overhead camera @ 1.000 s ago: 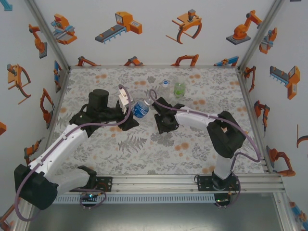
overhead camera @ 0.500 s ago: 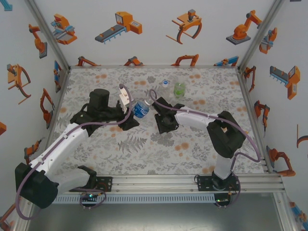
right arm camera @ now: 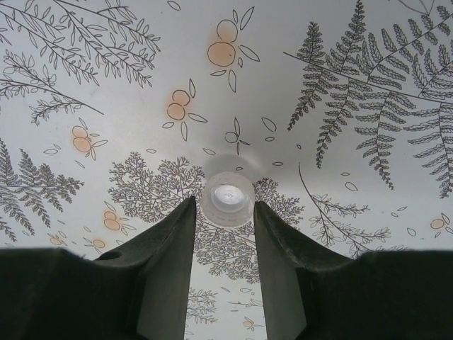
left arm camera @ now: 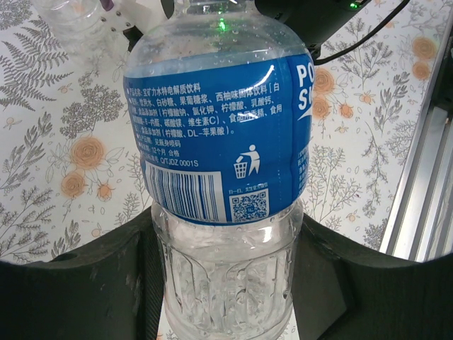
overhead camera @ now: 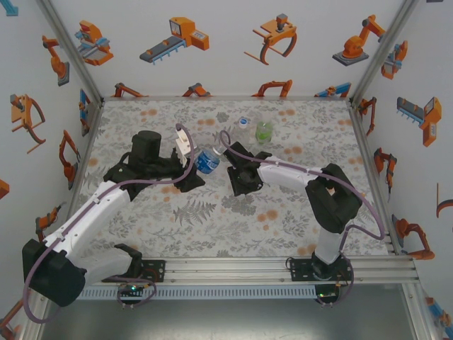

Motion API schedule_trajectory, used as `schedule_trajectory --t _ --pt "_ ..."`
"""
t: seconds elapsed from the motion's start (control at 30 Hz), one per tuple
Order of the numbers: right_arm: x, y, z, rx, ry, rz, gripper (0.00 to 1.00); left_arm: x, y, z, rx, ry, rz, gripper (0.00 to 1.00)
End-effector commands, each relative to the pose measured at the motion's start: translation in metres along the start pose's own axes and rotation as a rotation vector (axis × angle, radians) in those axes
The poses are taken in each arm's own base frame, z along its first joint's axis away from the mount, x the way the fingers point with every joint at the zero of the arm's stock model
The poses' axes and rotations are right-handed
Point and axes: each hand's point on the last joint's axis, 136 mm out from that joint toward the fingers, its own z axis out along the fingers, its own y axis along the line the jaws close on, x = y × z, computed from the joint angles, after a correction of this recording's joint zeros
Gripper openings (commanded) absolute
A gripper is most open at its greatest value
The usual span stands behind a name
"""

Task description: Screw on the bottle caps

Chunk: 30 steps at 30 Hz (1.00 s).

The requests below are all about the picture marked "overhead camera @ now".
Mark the clear bottle with blue label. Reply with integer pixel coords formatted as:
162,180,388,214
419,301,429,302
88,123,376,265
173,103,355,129
194,144,226,176

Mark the clear unlabelled plastic bottle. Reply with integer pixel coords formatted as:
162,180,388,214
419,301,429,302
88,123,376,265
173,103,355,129
233,116,254,142

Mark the clear bottle with green label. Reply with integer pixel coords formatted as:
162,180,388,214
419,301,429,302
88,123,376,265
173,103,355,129
254,120,274,145

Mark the floral patterned table cloth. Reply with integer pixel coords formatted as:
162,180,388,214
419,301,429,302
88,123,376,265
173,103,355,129
58,100,394,259

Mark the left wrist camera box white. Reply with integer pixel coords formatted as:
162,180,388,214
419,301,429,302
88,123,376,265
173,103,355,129
175,129,193,166

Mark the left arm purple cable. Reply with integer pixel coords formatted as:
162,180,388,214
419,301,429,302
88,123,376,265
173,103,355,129
23,123,196,324

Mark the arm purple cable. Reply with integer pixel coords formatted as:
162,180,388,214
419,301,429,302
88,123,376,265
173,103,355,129
219,130,386,308
23,123,196,324

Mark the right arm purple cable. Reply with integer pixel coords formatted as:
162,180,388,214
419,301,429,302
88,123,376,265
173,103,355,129
219,130,386,308

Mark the aluminium table side rail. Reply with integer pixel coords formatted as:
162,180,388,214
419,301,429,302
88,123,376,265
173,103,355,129
70,101,106,192
348,104,403,255

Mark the thin aluminium table rail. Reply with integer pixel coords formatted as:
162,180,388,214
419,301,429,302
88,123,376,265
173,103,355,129
101,95,355,103

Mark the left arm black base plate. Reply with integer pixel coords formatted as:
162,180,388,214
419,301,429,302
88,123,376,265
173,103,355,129
101,260,166,283

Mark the aluminium frame rail wide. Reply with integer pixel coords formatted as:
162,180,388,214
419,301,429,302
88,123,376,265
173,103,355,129
84,256,420,287

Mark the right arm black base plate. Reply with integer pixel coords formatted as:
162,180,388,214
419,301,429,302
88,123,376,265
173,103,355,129
289,257,355,283

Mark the slotted grey cable tray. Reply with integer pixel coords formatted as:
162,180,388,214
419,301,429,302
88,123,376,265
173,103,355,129
81,285,319,300

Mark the aluminium frame post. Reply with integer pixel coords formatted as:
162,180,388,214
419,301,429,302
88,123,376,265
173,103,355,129
348,0,422,106
37,0,106,103

